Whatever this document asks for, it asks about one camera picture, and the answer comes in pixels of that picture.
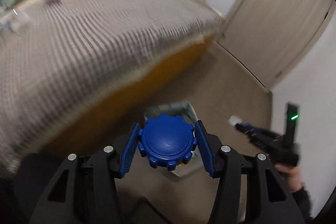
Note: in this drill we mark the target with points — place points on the brown checkered blanket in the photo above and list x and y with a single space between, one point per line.
92 50

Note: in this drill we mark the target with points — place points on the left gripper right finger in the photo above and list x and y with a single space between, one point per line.
268 198

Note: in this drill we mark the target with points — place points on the plastic bottle blue cap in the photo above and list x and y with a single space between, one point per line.
167 141

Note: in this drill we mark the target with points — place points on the beige room door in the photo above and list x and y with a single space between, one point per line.
269 36

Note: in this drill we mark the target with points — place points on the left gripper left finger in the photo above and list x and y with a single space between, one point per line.
83 190

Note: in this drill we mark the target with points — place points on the wooden bed with headboard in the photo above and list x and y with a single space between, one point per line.
131 87

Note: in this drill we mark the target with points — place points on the clear plastic container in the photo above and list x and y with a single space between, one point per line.
15 21

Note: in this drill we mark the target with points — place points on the floral trash bag bin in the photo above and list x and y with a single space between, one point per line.
187 112

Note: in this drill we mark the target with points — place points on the person's right hand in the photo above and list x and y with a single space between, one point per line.
293 176

